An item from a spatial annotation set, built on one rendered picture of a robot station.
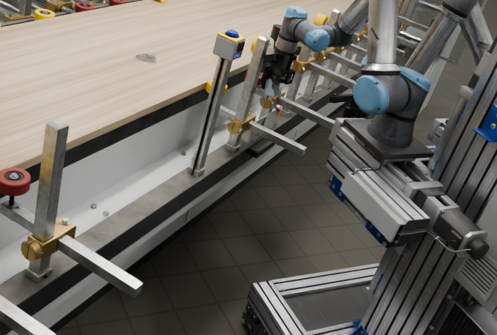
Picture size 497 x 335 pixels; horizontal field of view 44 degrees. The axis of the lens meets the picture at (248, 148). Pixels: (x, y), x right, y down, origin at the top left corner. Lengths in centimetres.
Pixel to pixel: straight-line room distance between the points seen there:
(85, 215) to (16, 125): 36
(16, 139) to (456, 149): 132
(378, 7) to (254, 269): 152
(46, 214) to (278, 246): 181
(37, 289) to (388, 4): 123
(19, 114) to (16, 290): 55
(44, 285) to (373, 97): 104
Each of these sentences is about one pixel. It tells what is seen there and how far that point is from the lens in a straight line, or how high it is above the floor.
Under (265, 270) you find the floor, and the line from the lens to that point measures 295.
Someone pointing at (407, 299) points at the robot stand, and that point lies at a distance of 226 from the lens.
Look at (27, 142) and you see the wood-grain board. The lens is 177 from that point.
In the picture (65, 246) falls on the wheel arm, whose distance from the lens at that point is 157.
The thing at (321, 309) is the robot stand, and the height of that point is 21.
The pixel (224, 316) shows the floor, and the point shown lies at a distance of 266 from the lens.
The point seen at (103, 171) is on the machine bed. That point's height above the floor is 71.
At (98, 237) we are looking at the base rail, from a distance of 178.
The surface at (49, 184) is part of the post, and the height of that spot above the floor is 100.
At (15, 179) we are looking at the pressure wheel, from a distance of 162.
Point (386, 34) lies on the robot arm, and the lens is 185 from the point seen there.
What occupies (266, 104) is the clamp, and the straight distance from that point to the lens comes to 247.
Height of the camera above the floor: 183
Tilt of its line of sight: 28 degrees down
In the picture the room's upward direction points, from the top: 17 degrees clockwise
